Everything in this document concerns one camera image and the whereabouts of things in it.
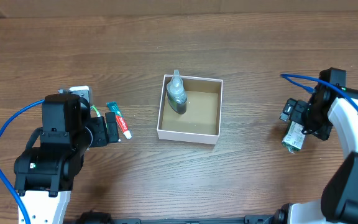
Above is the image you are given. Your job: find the red green toothpaste tube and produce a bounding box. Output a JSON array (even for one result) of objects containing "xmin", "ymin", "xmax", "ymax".
[{"xmin": 106, "ymin": 101, "xmax": 132, "ymax": 139}]

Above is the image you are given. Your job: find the green white soap bar pack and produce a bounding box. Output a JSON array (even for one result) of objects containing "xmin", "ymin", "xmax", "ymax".
[{"xmin": 282, "ymin": 121, "xmax": 306, "ymax": 154}]

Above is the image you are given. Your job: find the green white toothbrush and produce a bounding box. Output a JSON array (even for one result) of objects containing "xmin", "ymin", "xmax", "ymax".
[{"xmin": 91, "ymin": 105, "xmax": 121, "ymax": 142}]

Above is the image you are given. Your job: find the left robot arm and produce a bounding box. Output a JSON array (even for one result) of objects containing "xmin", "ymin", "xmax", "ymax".
[{"xmin": 14, "ymin": 86, "xmax": 120, "ymax": 223}]

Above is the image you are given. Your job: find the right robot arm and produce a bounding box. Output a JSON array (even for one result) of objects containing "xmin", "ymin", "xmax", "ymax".
[{"xmin": 267, "ymin": 68, "xmax": 358, "ymax": 223}]

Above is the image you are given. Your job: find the clear soap pump bottle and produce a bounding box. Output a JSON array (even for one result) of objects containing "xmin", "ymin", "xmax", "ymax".
[{"xmin": 167, "ymin": 70, "xmax": 187, "ymax": 114}]

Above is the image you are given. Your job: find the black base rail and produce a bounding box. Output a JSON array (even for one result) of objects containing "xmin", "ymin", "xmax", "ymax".
[{"xmin": 67, "ymin": 210, "xmax": 287, "ymax": 224}]

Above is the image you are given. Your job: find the white cardboard box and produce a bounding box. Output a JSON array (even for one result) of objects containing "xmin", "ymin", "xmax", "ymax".
[{"xmin": 157, "ymin": 75, "xmax": 223, "ymax": 145}]

